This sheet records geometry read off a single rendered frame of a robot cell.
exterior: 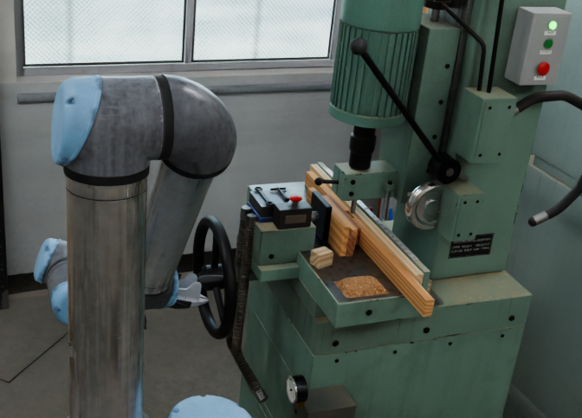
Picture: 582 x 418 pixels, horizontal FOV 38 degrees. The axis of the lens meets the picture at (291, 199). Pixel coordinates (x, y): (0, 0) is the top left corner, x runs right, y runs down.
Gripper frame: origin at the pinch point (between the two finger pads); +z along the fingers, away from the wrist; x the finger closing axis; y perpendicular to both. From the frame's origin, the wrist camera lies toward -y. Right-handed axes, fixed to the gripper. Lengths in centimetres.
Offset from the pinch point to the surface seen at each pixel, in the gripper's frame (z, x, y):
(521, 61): 44, -5, 75
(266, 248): 11.7, 4.2, 14.2
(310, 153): 95, 149, 2
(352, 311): 23.7, -18.8, 14.5
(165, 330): 48, 108, -70
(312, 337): 24.8, -8.8, 1.3
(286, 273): 18.1, 2.2, 10.3
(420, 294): 32.8, -24.7, 24.6
